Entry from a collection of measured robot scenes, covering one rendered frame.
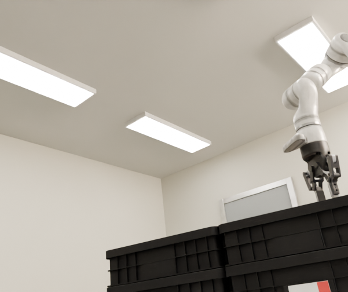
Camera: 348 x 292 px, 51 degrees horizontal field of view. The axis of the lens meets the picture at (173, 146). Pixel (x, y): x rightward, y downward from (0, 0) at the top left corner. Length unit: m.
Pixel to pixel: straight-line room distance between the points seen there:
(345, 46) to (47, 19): 2.19
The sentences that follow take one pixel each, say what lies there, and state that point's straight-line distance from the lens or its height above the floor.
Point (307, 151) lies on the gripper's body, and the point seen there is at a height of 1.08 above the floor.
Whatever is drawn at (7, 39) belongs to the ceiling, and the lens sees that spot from 3.20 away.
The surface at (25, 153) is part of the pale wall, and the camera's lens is 4.60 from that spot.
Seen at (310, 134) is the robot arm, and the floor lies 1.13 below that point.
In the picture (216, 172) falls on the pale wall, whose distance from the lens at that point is 5.34.
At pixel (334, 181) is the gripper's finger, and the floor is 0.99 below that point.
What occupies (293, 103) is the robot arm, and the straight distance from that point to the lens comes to 1.14.
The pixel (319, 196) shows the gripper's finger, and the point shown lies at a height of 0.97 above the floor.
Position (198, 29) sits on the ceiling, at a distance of 3.09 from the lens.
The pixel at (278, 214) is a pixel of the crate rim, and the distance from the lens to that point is 0.96.
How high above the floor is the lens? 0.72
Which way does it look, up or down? 25 degrees up
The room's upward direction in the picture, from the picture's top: 7 degrees counter-clockwise
